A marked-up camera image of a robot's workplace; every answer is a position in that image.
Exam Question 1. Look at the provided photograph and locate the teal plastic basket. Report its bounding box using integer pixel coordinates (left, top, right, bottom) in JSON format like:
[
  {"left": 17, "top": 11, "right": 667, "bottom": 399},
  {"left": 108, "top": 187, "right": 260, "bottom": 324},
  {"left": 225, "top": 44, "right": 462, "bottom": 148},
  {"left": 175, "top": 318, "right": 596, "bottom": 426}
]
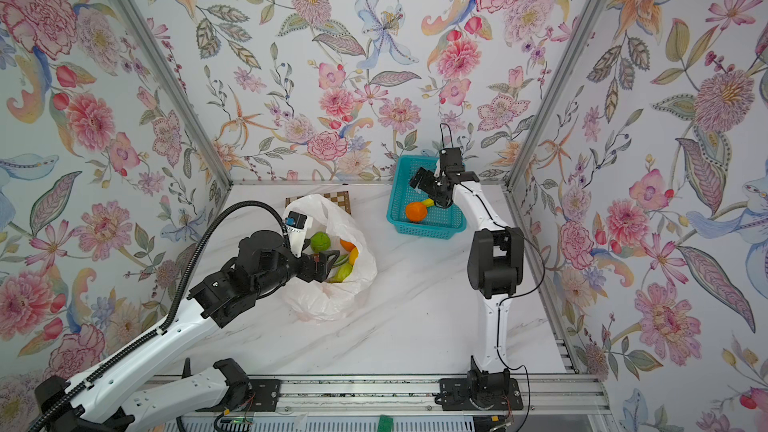
[{"left": 386, "top": 155, "right": 467, "bottom": 240}]

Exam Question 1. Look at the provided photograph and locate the orange fruit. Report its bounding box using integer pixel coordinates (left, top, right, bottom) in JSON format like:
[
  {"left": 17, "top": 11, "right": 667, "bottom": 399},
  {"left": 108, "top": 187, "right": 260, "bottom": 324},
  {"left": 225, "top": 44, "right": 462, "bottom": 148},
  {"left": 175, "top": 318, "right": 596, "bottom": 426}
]
[
  {"left": 405, "top": 202, "right": 429, "bottom": 223},
  {"left": 340, "top": 240, "right": 359, "bottom": 265}
]

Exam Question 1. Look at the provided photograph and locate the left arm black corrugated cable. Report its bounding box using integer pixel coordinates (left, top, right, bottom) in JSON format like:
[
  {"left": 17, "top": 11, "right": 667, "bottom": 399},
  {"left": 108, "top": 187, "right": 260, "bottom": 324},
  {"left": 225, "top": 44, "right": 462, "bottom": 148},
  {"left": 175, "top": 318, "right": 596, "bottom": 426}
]
[{"left": 26, "top": 200, "right": 289, "bottom": 432}]

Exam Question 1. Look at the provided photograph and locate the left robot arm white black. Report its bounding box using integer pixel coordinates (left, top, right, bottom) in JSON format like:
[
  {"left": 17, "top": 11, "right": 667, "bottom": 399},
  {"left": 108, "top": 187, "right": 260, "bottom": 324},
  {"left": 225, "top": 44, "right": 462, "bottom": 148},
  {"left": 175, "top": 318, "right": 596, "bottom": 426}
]
[{"left": 29, "top": 230, "right": 340, "bottom": 431}]

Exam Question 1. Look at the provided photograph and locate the yellow green fruit in bag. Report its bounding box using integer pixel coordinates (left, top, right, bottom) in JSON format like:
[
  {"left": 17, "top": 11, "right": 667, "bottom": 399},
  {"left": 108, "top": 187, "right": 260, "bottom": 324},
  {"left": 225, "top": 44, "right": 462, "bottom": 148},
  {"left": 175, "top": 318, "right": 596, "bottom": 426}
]
[{"left": 329, "top": 263, "right": 354, "bottom": 283}]

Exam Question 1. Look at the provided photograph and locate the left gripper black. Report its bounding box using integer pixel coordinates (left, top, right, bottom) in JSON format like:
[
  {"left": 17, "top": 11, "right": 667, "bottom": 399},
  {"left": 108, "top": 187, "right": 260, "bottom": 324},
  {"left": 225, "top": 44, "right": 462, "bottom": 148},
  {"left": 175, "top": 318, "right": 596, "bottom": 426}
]
[{"left": 254, "top": 239, "right": 344, "bottom": 298}]

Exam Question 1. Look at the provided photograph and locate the green apple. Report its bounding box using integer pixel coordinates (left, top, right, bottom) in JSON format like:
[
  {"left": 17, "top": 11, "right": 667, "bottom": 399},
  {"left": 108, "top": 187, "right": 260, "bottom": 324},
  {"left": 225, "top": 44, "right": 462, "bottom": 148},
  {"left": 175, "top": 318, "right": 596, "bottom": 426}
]
[{"left": 310, "top": 232, "right": 332, "bottom": 253}]

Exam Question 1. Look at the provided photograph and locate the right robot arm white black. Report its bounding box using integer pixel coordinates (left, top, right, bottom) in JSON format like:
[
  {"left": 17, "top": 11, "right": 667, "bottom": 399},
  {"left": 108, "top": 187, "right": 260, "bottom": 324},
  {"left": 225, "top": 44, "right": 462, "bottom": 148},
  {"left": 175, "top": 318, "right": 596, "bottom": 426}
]
[{"left": 409, "top": 147, "right": 525, "bottom": 411}]

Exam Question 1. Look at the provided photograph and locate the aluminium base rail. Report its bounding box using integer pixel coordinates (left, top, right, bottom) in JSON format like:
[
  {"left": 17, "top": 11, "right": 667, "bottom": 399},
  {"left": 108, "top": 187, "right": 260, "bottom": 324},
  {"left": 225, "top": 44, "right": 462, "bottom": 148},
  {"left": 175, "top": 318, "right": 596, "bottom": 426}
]
[{"left": 149, "top": 373, "right": 607, "bottom": 418}]

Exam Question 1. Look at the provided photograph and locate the white plastic bag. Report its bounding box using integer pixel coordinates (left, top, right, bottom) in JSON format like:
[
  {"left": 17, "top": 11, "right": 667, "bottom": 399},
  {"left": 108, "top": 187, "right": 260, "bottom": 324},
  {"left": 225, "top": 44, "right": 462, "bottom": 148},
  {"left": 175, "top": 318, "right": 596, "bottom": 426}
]
[{"left": 281, "top": 194, "right": 378, "bottom": 322}]

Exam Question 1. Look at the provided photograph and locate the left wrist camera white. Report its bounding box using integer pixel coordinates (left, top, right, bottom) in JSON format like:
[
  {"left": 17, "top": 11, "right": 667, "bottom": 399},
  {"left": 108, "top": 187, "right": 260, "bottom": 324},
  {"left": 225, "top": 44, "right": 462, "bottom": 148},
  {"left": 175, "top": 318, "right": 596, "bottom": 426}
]
[{"left": 285, "top": 211, "right": 312, "bottom": 257}]

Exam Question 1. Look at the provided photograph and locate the wooden chessboard box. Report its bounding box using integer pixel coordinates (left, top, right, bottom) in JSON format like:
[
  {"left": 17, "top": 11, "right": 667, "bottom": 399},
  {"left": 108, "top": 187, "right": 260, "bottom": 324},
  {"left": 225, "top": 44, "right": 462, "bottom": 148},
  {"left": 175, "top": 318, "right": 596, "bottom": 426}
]
[{"left": 283, "top": 190, "right": 352, "bottom": 215}]

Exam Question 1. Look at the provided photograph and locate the green circuit board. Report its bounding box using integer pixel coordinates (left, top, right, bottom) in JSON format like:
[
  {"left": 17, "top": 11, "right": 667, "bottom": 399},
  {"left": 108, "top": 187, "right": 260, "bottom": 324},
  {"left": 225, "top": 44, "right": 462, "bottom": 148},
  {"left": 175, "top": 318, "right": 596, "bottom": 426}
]
[{"left": 376, "top": 415, "right": 394, "bottom": 432}]

